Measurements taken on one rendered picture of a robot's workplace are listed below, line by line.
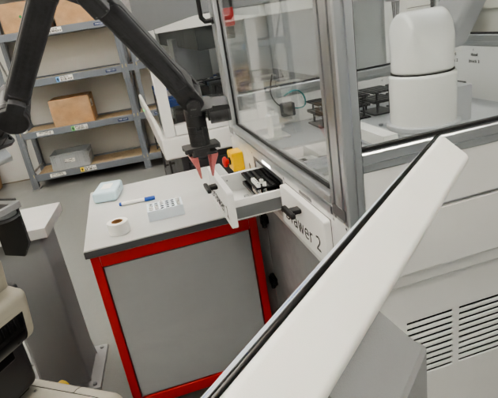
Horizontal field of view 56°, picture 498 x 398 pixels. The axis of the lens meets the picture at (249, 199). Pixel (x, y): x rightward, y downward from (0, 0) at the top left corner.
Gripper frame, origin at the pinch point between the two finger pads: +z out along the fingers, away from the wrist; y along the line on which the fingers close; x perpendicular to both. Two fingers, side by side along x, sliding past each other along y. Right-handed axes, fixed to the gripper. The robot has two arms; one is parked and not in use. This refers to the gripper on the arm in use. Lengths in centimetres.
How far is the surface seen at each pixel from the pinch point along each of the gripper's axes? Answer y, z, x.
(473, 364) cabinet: 48, 48, -53
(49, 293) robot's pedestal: -63, 48, 49
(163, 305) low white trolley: -22, 47, 14
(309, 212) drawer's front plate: 16.2, 3.2, -36.1
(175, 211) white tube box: -9.7, 17.8, 23.3
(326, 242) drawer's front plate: 16.2, 7.6, -44.0
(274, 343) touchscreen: -15, -25, -109
